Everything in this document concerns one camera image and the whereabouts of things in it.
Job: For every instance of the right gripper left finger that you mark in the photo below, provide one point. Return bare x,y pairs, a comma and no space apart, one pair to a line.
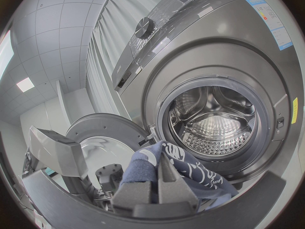
132,194

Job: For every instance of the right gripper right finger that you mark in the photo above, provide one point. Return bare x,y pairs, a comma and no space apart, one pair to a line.
174,187

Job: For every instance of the dark blue printed garment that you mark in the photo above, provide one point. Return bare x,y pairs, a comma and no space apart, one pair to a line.
202,175

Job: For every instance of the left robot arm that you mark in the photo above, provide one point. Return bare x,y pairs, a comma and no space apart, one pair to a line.
59,151

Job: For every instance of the washing machine door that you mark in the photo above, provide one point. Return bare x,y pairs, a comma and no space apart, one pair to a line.
107,125

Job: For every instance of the grey washing machine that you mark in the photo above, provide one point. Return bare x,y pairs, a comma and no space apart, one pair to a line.
214,56

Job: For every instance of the white curtain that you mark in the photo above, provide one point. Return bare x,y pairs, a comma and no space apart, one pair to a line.
104,68

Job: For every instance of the square ceiling light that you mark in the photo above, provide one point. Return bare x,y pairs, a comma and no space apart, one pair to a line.
25,84

